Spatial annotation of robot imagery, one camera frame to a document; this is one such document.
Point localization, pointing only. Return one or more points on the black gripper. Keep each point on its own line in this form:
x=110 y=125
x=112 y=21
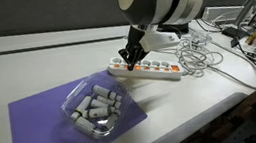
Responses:
x=134 y=38

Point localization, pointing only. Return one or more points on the white multi-socket power strip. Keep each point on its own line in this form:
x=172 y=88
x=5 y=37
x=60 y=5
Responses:
x=161 y=71

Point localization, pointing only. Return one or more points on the black power adapter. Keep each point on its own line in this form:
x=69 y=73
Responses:
x=231 y=32

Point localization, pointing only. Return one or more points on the clear plastic clamshell container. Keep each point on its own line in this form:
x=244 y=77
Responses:
x=120 y=82

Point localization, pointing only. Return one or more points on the white marker tube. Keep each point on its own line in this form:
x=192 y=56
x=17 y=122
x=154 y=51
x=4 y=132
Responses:
x=112 y=102
x=83 y=104
x=111 y=120
x=98 y=112
x=98 y=103
x=85 y=124
x=75 y=115
x=104 y=91

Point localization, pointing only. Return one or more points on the white box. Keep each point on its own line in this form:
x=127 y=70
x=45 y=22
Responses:
x=222 y=13

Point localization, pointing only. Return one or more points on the purple mat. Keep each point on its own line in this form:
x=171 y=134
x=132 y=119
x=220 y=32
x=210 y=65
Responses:
x=42 y=134

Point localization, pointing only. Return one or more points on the yellow tool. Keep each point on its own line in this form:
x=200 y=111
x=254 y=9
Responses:
x=255 y=34

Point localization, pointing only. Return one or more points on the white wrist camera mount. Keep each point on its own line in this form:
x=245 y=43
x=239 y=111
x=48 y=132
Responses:
x=158 y=38

